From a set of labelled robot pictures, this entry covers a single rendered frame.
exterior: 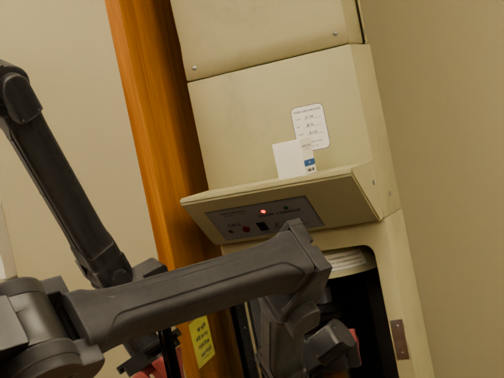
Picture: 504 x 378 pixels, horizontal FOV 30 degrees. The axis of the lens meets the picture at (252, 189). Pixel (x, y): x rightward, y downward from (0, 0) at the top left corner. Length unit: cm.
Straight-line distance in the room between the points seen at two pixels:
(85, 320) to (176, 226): 78
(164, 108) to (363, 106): 38
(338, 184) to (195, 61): 38
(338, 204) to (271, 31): 33
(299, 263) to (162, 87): 74
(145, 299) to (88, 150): 142
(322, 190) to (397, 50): 57
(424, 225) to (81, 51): 94
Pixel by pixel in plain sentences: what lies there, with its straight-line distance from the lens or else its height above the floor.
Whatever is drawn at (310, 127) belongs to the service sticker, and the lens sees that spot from 163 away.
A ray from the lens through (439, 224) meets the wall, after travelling 204.
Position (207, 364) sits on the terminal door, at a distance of 159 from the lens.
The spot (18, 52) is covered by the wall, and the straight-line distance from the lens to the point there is 248.
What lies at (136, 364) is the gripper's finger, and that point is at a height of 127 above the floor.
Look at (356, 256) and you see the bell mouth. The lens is 169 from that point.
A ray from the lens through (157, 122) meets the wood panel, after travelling 171.
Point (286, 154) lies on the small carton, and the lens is 156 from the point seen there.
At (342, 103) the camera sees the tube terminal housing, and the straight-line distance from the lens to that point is 161.
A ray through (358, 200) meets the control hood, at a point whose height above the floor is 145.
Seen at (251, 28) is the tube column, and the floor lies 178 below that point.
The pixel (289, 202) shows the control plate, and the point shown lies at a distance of 157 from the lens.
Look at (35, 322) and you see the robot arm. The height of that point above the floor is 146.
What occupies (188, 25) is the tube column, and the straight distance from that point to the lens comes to 173.
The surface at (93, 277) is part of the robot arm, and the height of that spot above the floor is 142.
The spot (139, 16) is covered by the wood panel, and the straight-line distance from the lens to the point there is 174.
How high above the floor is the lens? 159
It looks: 3 degrees down
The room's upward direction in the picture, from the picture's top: 11 degrees counter-clockwise
